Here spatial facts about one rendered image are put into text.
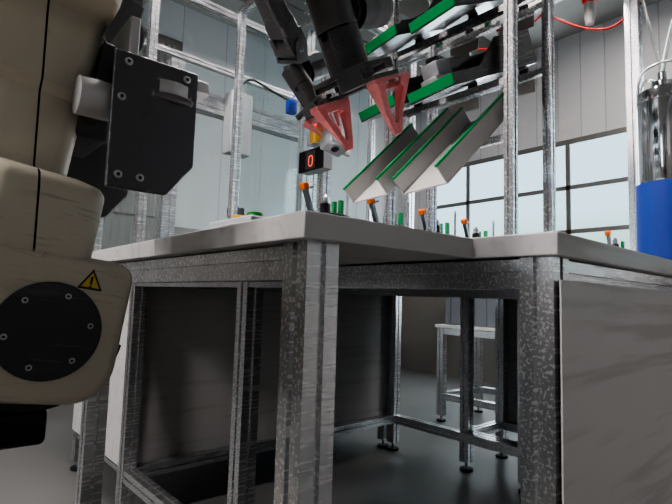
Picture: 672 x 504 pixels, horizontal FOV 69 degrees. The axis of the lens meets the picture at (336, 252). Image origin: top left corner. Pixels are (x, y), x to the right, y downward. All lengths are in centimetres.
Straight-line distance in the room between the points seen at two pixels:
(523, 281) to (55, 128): 61
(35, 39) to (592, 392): 81
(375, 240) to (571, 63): 461
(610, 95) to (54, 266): 459
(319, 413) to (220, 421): 154
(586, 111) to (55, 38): 452
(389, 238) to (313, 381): 19
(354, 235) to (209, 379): 153
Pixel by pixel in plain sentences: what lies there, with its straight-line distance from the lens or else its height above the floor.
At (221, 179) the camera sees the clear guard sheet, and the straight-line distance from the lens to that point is 273.
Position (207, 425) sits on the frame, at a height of 27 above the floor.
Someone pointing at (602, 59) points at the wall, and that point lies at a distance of 500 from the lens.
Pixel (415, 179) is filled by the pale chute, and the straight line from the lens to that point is 107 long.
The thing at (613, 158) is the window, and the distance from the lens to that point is 466.
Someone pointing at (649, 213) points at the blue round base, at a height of 104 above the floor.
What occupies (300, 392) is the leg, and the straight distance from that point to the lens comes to 54.
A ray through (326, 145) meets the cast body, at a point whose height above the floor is 115.
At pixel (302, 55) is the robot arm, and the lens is 130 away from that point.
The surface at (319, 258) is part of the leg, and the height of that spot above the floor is 81.
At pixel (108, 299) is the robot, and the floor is 76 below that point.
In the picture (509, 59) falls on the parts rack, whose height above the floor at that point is 126.
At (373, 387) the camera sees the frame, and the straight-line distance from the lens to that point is 260.
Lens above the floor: 77
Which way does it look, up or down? 5 degrees up
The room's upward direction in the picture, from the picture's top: 2 degrees clockwise
